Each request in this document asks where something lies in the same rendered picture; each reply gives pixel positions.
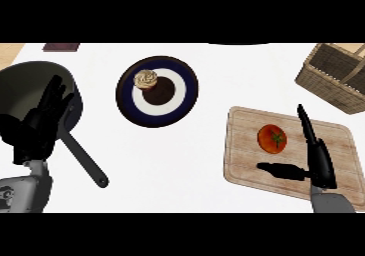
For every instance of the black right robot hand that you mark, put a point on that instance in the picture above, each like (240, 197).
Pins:
(320, 160)

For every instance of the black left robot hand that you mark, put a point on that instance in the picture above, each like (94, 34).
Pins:
(39, 126)

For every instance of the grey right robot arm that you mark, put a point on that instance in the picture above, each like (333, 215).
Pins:
(332, 201)

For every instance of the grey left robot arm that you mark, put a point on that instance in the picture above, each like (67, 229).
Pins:
(21, 190)

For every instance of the red tomato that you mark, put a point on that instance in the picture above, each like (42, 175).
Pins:
(271, 138)

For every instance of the pale wooden cutting board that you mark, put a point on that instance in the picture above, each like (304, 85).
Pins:
(249, 150)

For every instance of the wicker basket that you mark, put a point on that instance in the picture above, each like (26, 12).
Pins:
(333, 83)

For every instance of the dark grey frying pan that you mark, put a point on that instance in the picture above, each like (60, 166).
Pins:
(23, 90)

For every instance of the dark maroon flat object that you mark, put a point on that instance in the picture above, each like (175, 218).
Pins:
(61, 46)

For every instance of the cream frosted cupcake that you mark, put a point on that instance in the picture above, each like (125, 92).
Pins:
(146, 79)

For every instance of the dark blue and white plate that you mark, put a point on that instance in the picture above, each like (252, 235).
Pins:
(185, 96)

